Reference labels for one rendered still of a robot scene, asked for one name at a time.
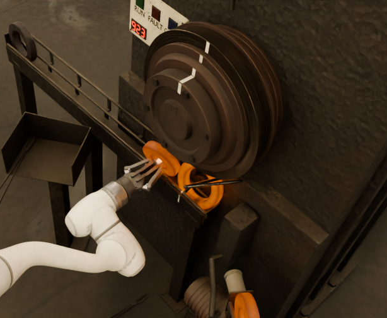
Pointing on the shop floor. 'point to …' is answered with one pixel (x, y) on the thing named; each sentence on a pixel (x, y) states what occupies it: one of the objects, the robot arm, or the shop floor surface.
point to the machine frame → (297, 147)
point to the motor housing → (203, 299)
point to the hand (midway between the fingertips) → (163, 159)
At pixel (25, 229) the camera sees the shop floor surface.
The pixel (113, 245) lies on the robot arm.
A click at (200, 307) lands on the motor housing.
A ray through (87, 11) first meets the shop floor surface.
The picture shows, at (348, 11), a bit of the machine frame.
